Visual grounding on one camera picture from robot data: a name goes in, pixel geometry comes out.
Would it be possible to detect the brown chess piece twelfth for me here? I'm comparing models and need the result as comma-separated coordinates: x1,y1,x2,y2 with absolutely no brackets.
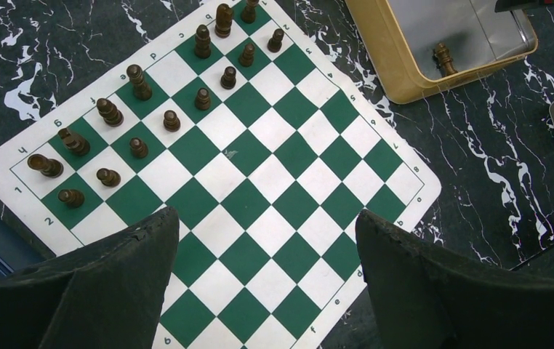
194,87,212,111

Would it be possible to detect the brown chess piece fifteenth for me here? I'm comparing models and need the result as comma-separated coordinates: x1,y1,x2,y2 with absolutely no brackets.
129,137,149,159

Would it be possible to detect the brown chess piece eleventh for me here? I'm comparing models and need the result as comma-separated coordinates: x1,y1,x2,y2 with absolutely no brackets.
220,66,237,89

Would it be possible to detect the green white chess board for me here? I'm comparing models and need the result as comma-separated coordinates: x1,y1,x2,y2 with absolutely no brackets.
0,1,441,348

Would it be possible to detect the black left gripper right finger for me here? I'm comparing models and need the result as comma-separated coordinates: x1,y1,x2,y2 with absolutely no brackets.
355,209,554,348

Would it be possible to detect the brown chess piece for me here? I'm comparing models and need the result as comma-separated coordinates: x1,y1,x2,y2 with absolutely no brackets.
240,0,260,24
57,189,85,209
194,24,212,59
126,64,153,101
238,42,255,68
57,127,90,156
214,3,234,38
27,153,64,178
96,98,124,127
267,28,284,53

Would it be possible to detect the brown chess piece fourteenth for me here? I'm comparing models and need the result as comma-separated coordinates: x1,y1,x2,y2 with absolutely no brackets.
163,110,181,132

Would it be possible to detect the pile of brown chess pieces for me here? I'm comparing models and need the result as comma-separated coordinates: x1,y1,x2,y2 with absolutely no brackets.
433,42,458,76

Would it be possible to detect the brown chess piece thirteenth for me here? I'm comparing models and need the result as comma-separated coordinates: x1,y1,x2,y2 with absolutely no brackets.
96,168,121,188

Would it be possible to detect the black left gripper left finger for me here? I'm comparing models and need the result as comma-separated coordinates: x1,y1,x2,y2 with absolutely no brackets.
0,206,180,348

